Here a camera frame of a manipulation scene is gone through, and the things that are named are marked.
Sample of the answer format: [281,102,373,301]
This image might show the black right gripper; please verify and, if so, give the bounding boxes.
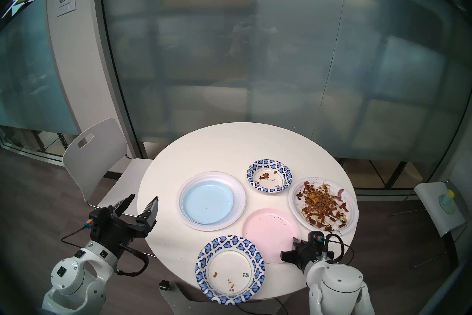
[281,231,335,275]

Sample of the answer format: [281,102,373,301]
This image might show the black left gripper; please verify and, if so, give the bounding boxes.
[88,194,159,259]

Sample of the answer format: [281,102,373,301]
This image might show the pink plate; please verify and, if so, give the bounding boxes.
[242,208,301,265]

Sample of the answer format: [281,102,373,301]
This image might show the light blue plate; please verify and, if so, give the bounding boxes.
[182,181,235,225]

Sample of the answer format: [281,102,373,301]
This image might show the large blue patterned paper plate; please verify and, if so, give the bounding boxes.
[195,235,265,305]

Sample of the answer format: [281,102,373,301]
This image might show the brown orange food scraps pile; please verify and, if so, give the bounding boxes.
[295,180,349,232]

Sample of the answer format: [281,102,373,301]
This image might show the plain white paper plate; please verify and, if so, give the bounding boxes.
[178,171,247,232]

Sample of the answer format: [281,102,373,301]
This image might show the white paper plate with leftovers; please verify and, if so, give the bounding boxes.
[288,177,359,237]

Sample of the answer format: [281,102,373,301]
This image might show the small blue patterned paper bowl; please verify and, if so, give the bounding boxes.
[246,159,293,194]

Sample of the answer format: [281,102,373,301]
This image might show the white chair with black legs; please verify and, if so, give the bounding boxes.
[391,180,468,268]

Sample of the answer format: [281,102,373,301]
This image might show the green bottle with yellow cap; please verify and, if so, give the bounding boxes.
[438,190,456,214]

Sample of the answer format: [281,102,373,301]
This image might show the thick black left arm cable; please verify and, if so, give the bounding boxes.
[114,244,150,277]

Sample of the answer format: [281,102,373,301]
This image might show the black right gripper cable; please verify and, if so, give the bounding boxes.
[324,233,354,263]

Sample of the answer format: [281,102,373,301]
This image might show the thin black left camera cable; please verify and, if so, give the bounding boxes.
[61,226,91,248]

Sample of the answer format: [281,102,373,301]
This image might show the white chair with handle hole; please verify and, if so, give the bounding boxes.
[62,118,155,219]

